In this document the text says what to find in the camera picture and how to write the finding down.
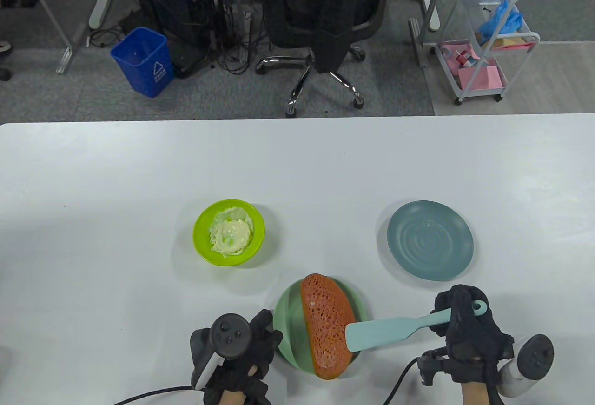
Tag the creamy white salad dressing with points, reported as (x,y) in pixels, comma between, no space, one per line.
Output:
(230,233)

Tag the person's left hand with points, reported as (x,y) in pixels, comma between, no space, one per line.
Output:
(262,344)

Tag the teal blue plate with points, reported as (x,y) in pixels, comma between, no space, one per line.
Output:
(432,237)

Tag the white power strip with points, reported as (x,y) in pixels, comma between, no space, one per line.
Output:
(430,0)

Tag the black office chair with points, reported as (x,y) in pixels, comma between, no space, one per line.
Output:
(320,9)

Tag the small red white bottle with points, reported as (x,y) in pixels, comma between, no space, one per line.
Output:
(465,58)

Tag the light blue dessert spatula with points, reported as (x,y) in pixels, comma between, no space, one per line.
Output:
(376,333)

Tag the pink paper box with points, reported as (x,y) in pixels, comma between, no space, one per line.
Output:
(481,78)

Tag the person's right hand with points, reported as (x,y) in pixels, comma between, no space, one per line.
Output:
(474,340)

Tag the blue trash bin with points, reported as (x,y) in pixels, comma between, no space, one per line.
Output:
(142,58)

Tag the green plate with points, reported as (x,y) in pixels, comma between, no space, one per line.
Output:
(288,326)

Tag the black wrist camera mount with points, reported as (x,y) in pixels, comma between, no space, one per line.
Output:
(432,368)

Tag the person's left forearm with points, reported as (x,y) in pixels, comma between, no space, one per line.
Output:
(232,398)

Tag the lime green bowl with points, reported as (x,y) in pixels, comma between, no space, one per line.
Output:
(202,242)

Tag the brown porous bread slice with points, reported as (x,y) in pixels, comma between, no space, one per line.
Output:
(325,321)

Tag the white rolling cart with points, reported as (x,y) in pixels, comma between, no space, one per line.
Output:
(530,42)

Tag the black and white handheld controller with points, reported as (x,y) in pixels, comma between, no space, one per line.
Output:
(534,358)
(223,337)

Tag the person's right forearm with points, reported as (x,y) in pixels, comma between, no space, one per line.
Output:
(474,393)

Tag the blue plastic bag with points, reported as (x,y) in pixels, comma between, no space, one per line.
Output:
(502,21)

